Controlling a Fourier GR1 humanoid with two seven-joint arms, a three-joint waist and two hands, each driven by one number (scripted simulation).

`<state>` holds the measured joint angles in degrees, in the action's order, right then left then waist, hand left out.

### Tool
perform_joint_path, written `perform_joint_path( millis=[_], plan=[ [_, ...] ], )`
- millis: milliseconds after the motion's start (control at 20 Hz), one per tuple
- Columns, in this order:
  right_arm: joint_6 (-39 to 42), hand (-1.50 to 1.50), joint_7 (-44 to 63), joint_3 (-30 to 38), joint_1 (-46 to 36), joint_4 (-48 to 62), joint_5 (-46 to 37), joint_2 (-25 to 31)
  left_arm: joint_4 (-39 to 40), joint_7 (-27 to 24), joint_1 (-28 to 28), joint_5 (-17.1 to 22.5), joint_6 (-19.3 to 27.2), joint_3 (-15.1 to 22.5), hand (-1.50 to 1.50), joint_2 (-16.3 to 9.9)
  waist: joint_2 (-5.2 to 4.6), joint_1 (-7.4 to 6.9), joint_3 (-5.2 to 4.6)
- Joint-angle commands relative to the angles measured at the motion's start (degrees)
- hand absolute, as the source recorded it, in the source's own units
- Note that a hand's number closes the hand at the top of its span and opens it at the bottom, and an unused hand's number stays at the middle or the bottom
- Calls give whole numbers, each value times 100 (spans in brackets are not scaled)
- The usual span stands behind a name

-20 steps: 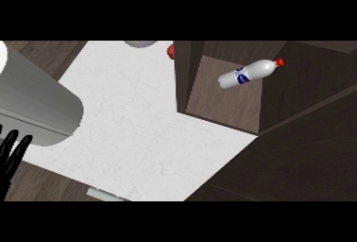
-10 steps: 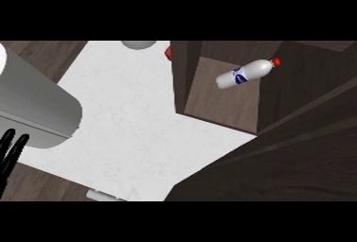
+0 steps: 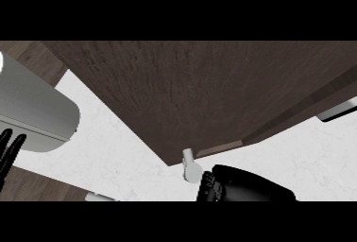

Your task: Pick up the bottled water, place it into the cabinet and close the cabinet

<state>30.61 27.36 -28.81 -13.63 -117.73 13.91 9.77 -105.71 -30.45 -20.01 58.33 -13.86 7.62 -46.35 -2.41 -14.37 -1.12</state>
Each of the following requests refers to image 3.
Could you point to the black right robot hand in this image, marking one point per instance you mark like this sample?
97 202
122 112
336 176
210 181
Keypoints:
241 186

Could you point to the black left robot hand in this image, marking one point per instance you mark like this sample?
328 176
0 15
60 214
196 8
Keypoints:
8 151

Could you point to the brown wooden lower cabinet front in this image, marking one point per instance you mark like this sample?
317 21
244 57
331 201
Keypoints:
36 187

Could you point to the dark wooden cabinet body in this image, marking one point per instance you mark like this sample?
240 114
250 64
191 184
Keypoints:
28 60

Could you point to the dark brown wooden cabinet door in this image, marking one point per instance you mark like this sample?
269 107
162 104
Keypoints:
185 94

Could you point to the grey rounded appliance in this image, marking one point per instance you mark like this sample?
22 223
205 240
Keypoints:
32 107

